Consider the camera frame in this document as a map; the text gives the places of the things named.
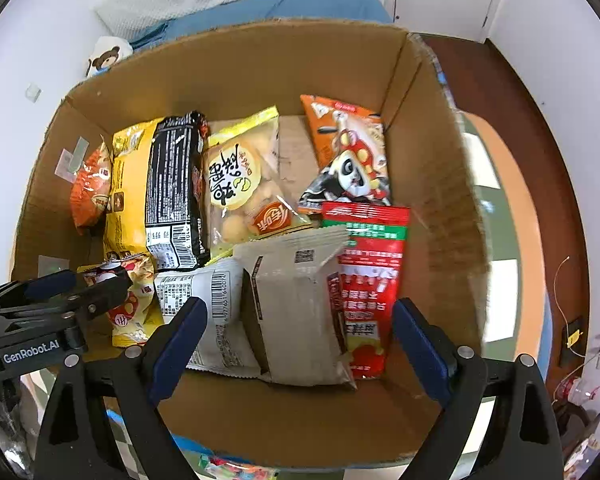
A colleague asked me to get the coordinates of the clear yellow bun packet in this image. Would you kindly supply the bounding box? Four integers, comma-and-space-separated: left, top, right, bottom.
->
202, 106, 313, 261

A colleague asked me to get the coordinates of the colourful candy bag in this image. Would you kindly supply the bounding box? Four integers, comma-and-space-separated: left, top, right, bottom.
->
200, 452, 276, 480

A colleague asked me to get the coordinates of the orange panda seed packet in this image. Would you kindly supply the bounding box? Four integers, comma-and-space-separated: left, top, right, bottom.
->
297, 94, 393, 208

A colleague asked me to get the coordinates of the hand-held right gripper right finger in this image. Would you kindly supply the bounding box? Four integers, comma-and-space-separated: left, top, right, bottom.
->
392, 297, 565, 480

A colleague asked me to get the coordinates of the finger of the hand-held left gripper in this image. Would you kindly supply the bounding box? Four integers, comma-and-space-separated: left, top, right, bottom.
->
0, 269, 78, 312
0, 267, 134, 335

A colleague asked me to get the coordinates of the thin yellow wire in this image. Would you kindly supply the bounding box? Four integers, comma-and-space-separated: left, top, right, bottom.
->
554, 256, 588, 346

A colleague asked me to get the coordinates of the red snack packet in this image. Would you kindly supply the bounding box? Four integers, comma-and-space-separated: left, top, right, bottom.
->
321, 201, 412, 380

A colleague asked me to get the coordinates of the large yellow black snack packet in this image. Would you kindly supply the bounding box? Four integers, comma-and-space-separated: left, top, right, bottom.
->
102, 111, 212, 273

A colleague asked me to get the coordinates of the yellow panda snack packet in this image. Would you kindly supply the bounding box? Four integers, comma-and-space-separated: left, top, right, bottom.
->
77, 255, 166, 350

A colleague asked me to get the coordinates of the cardboard box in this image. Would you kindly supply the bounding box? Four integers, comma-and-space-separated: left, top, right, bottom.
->
10, 17, 491, 466

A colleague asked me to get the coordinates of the orange snack packet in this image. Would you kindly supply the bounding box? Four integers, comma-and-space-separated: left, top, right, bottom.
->
70, 141, 113, 236

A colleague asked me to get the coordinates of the green white checkered mat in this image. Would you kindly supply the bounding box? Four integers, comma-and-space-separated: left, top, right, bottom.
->
100, 110, 548, 480

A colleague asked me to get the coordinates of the crumpled plastic bag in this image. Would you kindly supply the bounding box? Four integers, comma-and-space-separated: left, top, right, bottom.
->
555, 375, 600, 456

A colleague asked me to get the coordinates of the bear print pillow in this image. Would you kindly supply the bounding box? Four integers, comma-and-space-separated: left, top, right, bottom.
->
85, 35, 135, 78

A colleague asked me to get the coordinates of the black wall socket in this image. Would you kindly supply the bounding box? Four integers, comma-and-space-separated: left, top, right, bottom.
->
560, 316, 585, 367

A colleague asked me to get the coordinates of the grey white barcode snack packet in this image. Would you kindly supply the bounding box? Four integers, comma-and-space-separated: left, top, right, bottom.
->
152, 259, 273, 380

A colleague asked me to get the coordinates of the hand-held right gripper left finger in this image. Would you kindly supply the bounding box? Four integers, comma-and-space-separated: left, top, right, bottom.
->
34, 296, 209, 480

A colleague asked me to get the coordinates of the white beige snack packet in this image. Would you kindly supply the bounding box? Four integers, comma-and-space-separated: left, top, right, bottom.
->
232, 225, 358, 391

